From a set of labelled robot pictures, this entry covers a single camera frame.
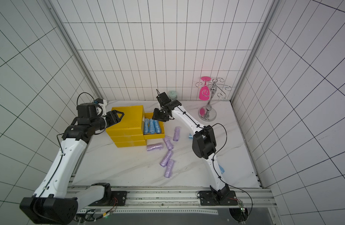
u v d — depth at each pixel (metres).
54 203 0.36
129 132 0.77
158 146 0.90
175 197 0.74
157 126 0.90
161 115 0.79
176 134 0.97
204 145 0.55
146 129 0.90
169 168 0.82
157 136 0.92
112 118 0.63
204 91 1.00
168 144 0.92
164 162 0.84
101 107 0.58
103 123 0.62
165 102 0.72
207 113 1.10
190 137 0.95
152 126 0.90
